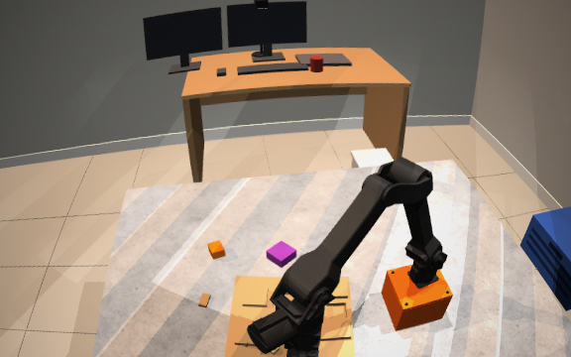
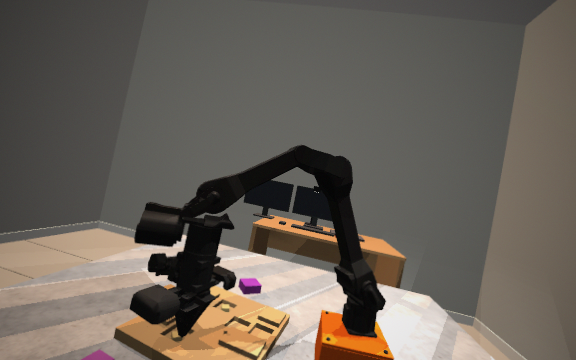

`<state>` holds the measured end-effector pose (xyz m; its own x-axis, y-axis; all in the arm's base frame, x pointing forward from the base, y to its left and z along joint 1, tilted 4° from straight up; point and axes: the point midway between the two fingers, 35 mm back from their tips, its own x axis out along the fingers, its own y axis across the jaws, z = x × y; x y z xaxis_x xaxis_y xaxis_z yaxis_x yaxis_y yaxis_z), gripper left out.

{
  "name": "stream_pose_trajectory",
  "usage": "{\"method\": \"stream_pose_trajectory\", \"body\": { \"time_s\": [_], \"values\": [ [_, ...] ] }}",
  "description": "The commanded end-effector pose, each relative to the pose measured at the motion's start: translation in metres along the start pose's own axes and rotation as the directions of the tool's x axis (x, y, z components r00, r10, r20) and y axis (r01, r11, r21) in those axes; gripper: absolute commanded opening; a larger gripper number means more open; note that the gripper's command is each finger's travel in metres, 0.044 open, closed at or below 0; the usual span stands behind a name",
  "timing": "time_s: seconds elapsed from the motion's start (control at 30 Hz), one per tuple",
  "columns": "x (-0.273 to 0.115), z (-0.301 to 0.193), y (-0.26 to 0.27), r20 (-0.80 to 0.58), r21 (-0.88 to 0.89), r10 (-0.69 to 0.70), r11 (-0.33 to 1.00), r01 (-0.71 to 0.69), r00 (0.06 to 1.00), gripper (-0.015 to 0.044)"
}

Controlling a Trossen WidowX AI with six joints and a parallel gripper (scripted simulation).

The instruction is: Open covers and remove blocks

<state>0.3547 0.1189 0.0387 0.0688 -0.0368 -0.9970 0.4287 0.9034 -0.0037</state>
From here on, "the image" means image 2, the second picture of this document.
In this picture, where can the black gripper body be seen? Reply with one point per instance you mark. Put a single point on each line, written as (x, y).
(196, 275)

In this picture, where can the purple cube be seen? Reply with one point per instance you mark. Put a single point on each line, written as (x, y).
(249, 286)

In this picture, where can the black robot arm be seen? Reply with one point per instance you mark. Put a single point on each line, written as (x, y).
(162, 225)

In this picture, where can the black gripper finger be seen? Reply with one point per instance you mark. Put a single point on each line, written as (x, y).
(204, 303)
(184, 318)

